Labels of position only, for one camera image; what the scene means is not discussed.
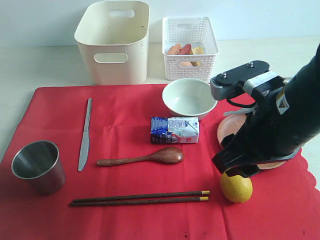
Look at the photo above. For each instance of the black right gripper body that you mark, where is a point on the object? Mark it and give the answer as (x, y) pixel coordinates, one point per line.
(286, 118)

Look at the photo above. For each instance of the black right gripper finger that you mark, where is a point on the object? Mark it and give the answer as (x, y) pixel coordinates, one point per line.
(245, 171)
(230, 161)

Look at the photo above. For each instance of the yellow lemon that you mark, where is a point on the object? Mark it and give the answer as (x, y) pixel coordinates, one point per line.
(236, 189)

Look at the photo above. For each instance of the brown egg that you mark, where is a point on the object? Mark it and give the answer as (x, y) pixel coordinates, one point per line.
(186, 64)

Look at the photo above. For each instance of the yellow cheese wedge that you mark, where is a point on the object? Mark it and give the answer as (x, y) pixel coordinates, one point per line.
(199, 50)

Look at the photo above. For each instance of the fried chicken nugget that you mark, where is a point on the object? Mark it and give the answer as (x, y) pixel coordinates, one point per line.
(174, 50)

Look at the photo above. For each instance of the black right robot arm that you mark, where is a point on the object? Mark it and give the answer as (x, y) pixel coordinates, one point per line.
(269, 81)

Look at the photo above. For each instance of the red table cloth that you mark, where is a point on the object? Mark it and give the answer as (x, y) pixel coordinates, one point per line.
(285, 205)

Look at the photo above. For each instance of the brown wooden plate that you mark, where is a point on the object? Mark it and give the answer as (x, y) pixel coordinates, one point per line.
(230, 125)

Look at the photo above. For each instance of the upper dark wooden chopstick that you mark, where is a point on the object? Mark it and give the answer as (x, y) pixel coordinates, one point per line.
(143, 196)

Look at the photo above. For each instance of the dark wooden chopstick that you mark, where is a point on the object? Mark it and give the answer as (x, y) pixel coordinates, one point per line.
(140, 202)
(143, 196)

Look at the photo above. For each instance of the lower dark wooden chopstick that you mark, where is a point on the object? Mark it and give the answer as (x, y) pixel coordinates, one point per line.
(140, 202)

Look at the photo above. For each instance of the brown wooden spoon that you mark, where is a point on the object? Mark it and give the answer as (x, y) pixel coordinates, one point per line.
(167, 155)

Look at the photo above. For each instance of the blue white milk carton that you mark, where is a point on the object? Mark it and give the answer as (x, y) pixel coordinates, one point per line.
(174, 130)

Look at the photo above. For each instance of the white ceramic bowl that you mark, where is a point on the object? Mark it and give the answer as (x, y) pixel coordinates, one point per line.
(189, 97)

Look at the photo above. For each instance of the white perforated basket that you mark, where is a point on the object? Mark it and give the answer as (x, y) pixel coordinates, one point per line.
(194, 30)

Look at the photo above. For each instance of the steel table knife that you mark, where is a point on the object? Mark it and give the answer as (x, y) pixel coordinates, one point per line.
(85, 142)

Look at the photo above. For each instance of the cream plastic bin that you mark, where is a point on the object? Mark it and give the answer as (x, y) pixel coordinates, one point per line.
(113, 40)

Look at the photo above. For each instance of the stainless steel cup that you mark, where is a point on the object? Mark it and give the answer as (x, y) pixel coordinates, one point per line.
(38, 163)

